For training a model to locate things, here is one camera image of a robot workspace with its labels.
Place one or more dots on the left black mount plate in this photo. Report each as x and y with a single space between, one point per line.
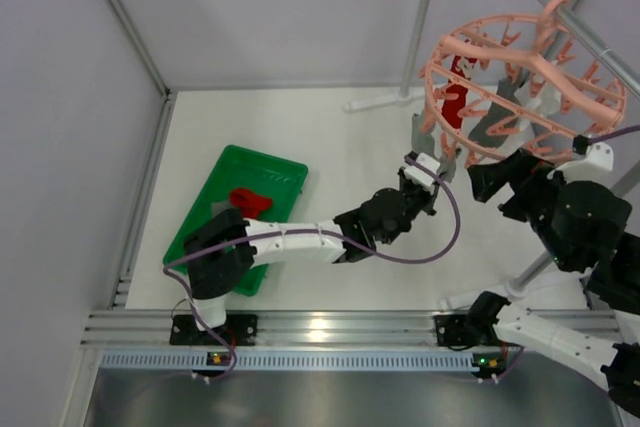
239 330

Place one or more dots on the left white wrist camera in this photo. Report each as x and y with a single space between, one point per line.
421 169

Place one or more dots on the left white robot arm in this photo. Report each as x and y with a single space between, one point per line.
336 241

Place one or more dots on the dark grey sock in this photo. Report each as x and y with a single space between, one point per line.
496 113

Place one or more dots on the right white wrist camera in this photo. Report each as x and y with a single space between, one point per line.
592 154

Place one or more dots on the red santa sock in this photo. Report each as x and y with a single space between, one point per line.
464 67

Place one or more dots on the right black mount plate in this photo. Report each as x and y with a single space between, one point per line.
451 332

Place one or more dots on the green plastic tray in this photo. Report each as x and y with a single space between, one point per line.
244 185

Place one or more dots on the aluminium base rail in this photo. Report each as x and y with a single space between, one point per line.
349 329

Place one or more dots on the light grey sock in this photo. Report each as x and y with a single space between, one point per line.
423 140

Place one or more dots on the black mount plate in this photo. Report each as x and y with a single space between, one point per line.
239 330
451 332

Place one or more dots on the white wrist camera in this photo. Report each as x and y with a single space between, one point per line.
421 169
592 154

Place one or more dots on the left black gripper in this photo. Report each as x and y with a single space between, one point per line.
430 195

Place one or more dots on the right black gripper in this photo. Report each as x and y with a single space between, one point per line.
498 179

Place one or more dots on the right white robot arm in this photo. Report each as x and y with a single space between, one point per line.
582 225

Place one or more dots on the slotted white cable duct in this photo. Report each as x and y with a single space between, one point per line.
316 361

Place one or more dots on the pink round clip hanger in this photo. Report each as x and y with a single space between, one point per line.
512 77

